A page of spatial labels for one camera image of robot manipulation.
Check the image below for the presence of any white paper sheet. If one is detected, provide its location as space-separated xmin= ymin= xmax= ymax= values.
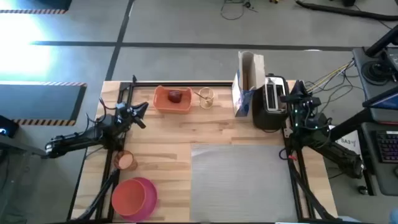
xmin=329 ymin=124 xmax=363 ymax=155

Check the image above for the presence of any pink plastic plate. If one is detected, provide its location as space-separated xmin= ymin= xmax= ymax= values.
xmin=119 ymin=177 xmax=159 ymax=222

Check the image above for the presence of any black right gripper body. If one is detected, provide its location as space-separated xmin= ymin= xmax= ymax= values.
xmin=279 ymin=95 xmax=322 ymax=110

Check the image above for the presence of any black toaster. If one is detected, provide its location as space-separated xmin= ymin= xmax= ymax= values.
xmin=251 ymin=73 xmax=290 ymax=131

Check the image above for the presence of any orange plastic bowl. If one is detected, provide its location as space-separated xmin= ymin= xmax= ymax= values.
xmin=111 ymin=179 xmax=147 ymax=217

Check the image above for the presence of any dark red apple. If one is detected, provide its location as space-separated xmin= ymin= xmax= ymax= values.
xmin=168 ymin=90 xmax=183 ymax=103

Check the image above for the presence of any orange drinking tumbler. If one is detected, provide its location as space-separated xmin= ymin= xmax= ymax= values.
xmin=113 ymin=150 xmax=138 ymax=171

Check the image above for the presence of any grey woven placemat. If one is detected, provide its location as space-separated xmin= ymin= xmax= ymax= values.
xmin=190 ymin=143 xmax=298 ymax=223

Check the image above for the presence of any black device with blue light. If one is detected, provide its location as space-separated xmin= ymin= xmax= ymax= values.
xmin=0 ymin=114 xmax=19 ymax=139

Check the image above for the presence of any thin black floor cable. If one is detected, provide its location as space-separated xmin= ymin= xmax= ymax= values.
xmin=220 ymin=0 xmax=259 ymax=21

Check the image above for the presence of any black diagonal stand bar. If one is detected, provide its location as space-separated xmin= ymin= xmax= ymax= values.
xmin=329 ymin=107 xmax=374 ymax=141

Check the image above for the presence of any black computer keyboard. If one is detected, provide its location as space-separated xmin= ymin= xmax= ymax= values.
xmin=375 ymin=130 xmax=398 ymax=164

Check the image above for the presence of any dark flat screen panel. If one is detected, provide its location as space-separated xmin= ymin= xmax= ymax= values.
xmin=362 ymin=86 xmax=398 ymax=110

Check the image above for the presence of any orange plastic tray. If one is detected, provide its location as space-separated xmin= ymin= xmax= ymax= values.
xmin=153 ymin=85 xmax=193 ymax=114

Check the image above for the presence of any black coiled cable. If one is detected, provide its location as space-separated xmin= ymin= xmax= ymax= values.
xmin=360 ymin=60 xmax=388 ymax=85

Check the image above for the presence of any clear glass with stick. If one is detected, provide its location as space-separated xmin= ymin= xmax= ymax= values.
xmin=198 ymin=86 xmax=216 ymax=110

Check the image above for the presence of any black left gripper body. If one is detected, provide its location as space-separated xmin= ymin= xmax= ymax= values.
xmin=115 ymin=102 xmax=138 ymax=126

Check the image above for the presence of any wooden stick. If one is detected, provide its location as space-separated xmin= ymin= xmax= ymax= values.
xmin=193 ymin=91 xmax=211 ymax=101

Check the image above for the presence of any black aluminium table frame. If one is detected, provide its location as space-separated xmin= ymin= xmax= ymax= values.
xmin=67 ymin=74 xmax=338 ymax=224

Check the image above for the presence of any blue cereal box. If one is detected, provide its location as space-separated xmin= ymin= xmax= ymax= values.
xmin=231 ymin=50 xmax=266 ymax=118

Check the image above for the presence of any yellow and black cable bundle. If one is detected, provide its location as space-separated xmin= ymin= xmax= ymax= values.
xmin=304 ymin=60 xmax=355 ymax=105

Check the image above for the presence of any black floor hose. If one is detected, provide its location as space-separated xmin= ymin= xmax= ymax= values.
xmin=294 ymin=0 xmax=398 ymax=22

